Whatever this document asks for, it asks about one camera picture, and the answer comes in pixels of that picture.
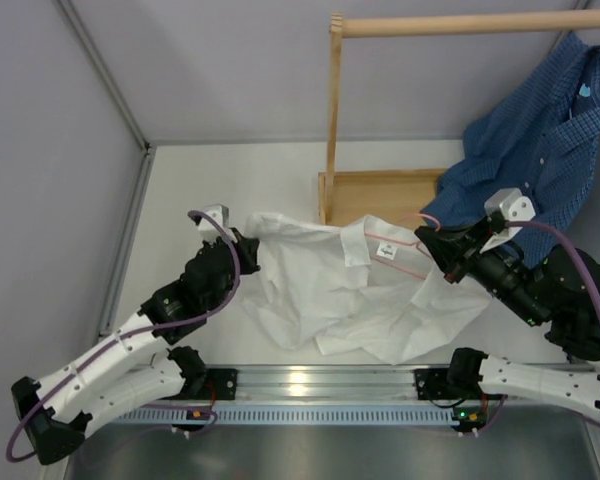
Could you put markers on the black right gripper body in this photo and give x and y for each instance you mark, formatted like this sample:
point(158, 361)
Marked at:
point(466, 260)

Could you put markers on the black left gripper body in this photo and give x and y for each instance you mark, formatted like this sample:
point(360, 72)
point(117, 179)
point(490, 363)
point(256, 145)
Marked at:
point(233, 270)

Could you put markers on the pink wire hanger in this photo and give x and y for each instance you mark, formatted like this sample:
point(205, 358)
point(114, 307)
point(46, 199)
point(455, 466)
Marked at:
point(397, 249)

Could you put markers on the white shirt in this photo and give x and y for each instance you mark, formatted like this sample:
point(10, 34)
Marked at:
point(316, 284)

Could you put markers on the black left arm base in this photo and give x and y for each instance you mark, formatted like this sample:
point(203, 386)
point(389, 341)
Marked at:
point(220, 384)

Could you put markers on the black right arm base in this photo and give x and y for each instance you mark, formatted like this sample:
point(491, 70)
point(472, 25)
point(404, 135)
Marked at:
point(432, 385)

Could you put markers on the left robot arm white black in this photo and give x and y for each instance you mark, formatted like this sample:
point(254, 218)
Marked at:
point(141, 362)

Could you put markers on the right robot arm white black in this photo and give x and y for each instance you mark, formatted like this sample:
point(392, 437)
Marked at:
point(561, 291)

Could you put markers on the blue checkered shirt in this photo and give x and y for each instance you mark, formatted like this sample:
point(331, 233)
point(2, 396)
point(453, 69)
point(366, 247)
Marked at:
point(541, 139)

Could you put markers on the wooden clothes rack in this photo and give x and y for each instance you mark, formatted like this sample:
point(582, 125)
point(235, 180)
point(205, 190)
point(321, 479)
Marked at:
point(394, 178)

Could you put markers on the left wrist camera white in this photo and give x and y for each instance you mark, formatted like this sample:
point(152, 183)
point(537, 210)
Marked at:
point(212, 223)

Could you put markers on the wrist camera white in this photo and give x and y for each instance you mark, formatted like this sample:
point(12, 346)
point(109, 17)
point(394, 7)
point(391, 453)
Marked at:
point(506, 205)
point(212, 223)

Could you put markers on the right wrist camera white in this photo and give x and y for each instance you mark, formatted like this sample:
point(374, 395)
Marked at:
point(506, 205)

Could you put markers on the aluminium mounting rail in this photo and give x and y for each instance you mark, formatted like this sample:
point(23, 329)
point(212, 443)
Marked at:
point(374, 382)

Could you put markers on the aluminium corner frame post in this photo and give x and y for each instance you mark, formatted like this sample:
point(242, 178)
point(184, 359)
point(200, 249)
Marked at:
point(79, 29)

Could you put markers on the slotted cable duct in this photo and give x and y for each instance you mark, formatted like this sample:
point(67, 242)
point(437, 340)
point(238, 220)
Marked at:
point(301, 415)

